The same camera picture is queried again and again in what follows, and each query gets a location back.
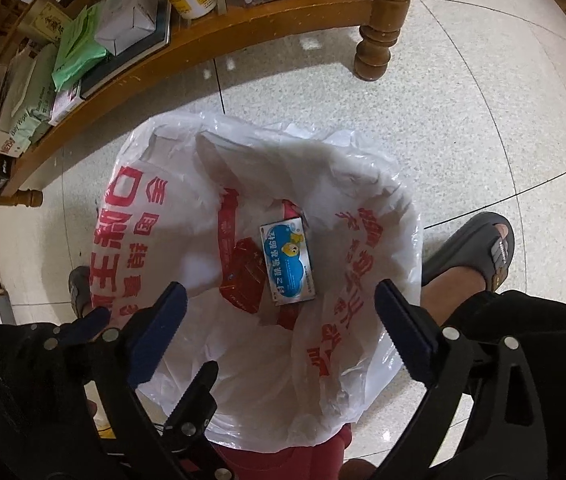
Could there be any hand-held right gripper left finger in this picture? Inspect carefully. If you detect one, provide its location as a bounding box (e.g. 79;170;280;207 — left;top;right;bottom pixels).
10;282;188;480

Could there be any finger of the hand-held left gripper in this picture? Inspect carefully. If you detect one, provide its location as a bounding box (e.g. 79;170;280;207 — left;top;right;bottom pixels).
160;362;220;461
60;306;112;348

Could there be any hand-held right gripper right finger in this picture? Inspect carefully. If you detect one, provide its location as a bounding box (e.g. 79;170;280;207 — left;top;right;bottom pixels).
374;279;558;480

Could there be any red trash bin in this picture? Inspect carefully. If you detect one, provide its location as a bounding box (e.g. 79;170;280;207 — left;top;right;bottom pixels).
210;422;354;480

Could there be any white plastic bag red print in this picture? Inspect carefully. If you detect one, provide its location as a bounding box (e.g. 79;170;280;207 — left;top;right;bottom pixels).
80;110;424;448

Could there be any person's right hand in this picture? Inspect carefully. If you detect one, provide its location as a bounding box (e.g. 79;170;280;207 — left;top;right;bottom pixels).
345;457;378;480

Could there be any dark grey sandal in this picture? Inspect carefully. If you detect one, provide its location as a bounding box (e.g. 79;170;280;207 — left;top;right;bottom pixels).
68;266;94;318
420;211;516;293

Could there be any person's right leg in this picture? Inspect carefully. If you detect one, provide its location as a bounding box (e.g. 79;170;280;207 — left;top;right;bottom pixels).
420;225;494;331

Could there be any red paper packet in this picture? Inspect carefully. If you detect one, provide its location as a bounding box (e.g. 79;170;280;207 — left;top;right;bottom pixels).
218;187;314;331

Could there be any blue cartoon medicine box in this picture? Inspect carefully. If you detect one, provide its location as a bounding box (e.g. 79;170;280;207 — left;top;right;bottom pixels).
259;216;318;307

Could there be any white box red print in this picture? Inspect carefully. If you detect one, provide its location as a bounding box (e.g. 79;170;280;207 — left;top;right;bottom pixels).
49;79;87;127

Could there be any wet wipes pack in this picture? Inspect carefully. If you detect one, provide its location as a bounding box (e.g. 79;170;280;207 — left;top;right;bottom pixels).
0;42;58;153

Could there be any black notebook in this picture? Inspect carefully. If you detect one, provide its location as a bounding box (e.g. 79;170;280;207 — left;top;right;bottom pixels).
80;0;172;101

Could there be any green plastic packet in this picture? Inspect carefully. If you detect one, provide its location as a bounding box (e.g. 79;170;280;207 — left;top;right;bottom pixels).
52;2;114;93

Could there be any beige patterned box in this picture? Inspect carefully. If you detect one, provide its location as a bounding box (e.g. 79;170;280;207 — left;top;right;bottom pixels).
17;0;72;44

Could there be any white carton box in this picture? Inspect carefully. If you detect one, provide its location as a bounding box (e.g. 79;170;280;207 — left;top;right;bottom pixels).
94;0;164;57

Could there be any wooden table lower shelf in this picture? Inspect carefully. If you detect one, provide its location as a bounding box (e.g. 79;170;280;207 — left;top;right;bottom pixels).
0;0;414;206

